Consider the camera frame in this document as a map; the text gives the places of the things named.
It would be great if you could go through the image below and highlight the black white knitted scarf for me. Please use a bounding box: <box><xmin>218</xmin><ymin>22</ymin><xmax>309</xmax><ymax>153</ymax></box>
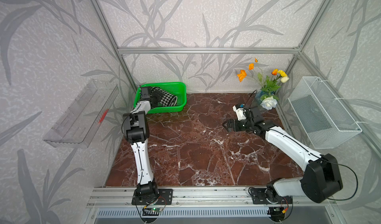
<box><xmin>153</xmin><ymin>87</ymin><xmax>178</xmax><ymax>107</ymax></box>

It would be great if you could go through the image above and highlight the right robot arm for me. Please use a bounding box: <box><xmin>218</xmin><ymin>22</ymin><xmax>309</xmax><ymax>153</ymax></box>
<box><xmin>223</xmin><ymin>104</ymin><xmax>343</xmax><ymax>204</ymax></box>

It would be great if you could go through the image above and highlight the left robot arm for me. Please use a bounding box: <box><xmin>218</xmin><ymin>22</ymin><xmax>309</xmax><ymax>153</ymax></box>
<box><xmin>121</xmin><ymin>87</ymin><xmax>158</xmax><ymax>200</ymax></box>

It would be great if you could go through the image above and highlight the green plastic basket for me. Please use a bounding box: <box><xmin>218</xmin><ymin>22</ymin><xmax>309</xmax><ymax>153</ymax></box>
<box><xmin>134</xmin><ymin>82</ymin><xmax>187</xmax><ymax>114</ymax></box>

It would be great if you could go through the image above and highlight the glass vase with flowers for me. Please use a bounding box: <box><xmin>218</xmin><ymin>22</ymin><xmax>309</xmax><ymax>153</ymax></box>
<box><xmin>236</xmin><ymin>69</ymin><xmax>290</xmax><ymax>110</ymax></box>

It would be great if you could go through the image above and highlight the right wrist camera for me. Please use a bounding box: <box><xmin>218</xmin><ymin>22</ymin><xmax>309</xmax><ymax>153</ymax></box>
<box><xmin>233</xmin><ymin>104</ymin><xmax>246</xmax><ymax>121</ymax></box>

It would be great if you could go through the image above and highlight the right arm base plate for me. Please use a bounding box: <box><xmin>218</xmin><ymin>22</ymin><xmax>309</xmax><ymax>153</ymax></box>
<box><xmin>248</xmin><ymin>187</ymin><xmax>293</xmax><ymax>205</ymax></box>

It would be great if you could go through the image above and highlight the white wire mesh basket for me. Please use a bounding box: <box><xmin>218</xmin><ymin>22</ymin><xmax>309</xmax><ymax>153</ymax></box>
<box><xmin>288</xmin><ymin>76</ymin><xmax>362</xmax><ymax>149</ymax></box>

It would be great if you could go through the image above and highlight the clear acrylic wall shelf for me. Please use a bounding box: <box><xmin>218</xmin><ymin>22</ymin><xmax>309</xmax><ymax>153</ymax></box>
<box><xmin>43</xmin><ymin>79</ymin><xmax>119</xmax><ymax>149</ymax></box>

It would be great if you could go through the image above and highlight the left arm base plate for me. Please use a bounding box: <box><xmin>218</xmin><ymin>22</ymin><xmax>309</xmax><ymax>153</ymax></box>
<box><xmin>132</xmin><ymin>188</ymin><xmax>173</xmax><ymax>206</ymax></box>

